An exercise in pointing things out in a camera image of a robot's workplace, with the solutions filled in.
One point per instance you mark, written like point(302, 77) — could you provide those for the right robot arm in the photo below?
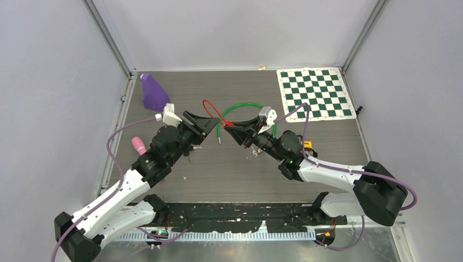
point(369, 190)

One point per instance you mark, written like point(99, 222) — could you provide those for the pink marker pen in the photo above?
point(139, 145)

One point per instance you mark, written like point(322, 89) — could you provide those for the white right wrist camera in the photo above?
point(268, 115)

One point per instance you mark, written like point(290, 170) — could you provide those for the purple plastic cone block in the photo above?
point(154, 97)

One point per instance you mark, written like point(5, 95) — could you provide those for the aluminium frame rail front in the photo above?
point(168, 233)

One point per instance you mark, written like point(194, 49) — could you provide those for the yellow Opel padlock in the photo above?
point(308, 148)

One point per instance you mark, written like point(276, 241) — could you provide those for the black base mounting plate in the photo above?
point(244, 217)

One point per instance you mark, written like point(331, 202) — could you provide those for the small silver key bunch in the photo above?
point(256, 152)

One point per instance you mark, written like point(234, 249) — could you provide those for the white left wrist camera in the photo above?
point(169, 117)

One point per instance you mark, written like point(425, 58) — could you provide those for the red cable padlock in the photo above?
point(212, 111)

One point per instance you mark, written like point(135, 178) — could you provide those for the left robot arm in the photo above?
point(84, 233)

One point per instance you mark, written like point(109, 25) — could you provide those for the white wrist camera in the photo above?
point(169, 117)
point(268, 115)

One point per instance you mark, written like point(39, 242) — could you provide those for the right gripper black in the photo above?
point(242, 131)

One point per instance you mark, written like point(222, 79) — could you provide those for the green white chessboard mat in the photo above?
point(323, 89)

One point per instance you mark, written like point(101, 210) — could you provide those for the green cable lock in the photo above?
point(240, 105)

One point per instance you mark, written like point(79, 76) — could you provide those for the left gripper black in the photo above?
point(202, 125)

